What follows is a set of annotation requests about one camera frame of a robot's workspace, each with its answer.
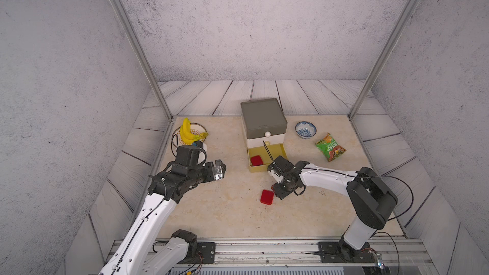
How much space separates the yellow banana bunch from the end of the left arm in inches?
17.1

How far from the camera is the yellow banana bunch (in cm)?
107

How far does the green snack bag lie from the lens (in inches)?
39.7

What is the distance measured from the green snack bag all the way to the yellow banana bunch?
0.64m
